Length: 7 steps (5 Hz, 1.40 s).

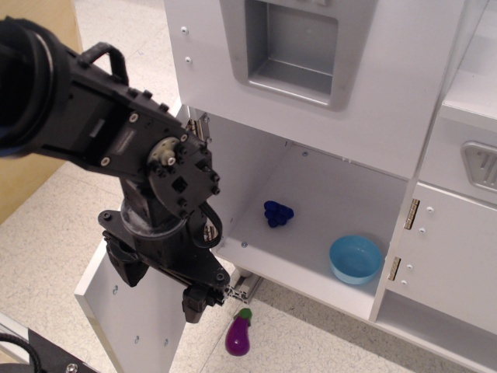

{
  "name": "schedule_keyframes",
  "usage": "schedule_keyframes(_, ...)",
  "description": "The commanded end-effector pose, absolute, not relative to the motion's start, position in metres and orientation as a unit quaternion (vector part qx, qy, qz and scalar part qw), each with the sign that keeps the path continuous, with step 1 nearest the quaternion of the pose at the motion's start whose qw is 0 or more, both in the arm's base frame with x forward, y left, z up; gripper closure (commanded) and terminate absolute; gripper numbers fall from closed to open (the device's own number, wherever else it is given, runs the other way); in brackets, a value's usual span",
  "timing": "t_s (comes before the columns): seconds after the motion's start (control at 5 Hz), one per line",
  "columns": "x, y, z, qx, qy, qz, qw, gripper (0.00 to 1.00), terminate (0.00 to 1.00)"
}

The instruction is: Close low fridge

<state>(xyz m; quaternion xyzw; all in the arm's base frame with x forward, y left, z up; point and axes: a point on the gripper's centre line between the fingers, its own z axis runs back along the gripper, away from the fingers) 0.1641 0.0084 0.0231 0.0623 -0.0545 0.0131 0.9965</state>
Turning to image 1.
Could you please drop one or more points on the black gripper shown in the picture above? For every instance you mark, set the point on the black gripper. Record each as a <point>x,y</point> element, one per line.
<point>169,250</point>

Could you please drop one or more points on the white low fridge door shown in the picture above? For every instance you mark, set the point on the white low fridge door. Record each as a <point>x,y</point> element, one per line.
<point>139,327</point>

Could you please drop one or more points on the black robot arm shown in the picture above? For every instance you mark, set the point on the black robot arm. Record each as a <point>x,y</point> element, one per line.
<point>81,108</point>

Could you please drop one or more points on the white toy fridge cabinet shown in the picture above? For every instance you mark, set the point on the white toy fridge cabinet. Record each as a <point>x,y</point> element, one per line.
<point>341,172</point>

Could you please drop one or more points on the purple toy eggplant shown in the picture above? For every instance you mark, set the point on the purple toy eggplant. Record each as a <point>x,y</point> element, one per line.
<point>237,339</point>

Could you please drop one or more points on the blue toy grapes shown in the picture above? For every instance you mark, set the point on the blue toy grapes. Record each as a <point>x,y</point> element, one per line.
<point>277,214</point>

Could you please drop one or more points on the light wooden board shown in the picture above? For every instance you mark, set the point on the light wooden board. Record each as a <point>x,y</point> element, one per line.
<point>34,38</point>

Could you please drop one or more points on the light blue plastic bowl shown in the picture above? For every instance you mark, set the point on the light blue plastic bowl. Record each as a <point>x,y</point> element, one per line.
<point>354,259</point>

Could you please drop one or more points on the lower brass hinge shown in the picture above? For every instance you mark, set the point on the lower brass hinge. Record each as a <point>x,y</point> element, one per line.
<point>394,268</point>

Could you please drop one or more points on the brass hinge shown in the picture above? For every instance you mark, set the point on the brass hinge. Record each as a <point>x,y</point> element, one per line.
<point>411,214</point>
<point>394,268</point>

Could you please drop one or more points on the upper brass hinge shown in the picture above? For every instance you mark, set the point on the upper brass hinge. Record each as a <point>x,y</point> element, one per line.
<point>411,214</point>

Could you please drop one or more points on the grey ice dispenser recess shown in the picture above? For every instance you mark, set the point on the grey ice dispenser recess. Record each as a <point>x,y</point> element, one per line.
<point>307,50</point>

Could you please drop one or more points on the white side cabinet door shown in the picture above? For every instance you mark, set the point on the white side cabinet door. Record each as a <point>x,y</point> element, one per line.
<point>448,257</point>

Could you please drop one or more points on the aluminium frame rail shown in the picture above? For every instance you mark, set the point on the aluminium frame rail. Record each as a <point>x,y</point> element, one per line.
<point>243,286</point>

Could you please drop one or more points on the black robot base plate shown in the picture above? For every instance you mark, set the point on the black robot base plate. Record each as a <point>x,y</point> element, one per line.
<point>43,356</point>

